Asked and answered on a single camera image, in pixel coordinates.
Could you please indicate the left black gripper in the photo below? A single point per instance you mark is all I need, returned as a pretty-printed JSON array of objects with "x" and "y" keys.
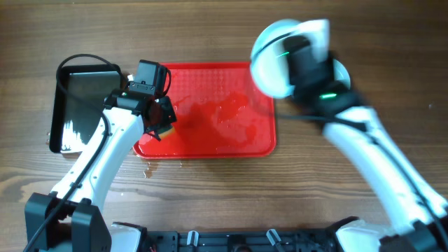
[{"x": 162, "y": 114}]

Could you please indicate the green orange sponge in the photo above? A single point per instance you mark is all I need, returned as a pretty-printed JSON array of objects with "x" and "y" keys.
[{"x": 166, "y": 132}]

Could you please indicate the pale blue plate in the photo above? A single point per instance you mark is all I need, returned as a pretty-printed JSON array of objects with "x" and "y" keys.
[
  {"x": 268, "y": 67},
  {"x": 341, "y": 74}
]

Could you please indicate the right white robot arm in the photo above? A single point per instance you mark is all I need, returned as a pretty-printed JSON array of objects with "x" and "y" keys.
[{"x": 416, "y": 212}]

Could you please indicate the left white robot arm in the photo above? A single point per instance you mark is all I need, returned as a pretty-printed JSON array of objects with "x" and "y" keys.
[{"x": 69, "y": 218}]

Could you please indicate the red plastic tray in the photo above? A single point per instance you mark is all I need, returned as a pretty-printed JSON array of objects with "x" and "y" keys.
[{"x": 220, "y": 114}]

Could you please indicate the black water tray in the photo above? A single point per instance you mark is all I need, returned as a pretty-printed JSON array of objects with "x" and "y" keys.
[{"x": 73, "y": 121}]

